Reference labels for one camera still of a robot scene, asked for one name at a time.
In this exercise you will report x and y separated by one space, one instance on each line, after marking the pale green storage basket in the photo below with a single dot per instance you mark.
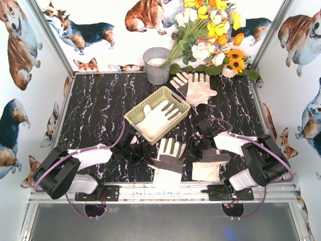
136 115

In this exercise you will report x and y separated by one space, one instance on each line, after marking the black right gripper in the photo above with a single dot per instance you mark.
196 149

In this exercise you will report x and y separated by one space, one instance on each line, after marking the aluminium front rail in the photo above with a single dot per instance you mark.
189 192

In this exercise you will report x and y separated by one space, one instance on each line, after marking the artificial flower bouquet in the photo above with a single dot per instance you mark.
210 32

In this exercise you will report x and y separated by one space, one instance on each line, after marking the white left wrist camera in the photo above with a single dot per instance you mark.
135 140

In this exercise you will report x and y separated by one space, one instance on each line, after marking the white glove grey patch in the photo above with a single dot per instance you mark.
158 119

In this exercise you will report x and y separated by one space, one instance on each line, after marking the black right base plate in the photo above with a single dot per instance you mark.
225 193

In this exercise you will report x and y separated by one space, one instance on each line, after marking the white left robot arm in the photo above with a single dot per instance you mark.
58 174

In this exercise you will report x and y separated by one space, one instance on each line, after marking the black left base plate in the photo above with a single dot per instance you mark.
101 193

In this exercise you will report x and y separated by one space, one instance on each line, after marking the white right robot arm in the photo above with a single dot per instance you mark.
264 160

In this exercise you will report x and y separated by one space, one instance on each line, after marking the striped glove back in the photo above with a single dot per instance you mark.
180 83

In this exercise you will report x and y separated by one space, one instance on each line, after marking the grey metal bucket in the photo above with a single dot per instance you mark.
156 68

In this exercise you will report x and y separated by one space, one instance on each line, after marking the small white flower pot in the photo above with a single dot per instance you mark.
228 73

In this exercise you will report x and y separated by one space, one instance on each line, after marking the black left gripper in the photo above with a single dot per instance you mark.
137 154

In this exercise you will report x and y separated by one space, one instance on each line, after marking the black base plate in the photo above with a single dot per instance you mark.
101 193
225 193

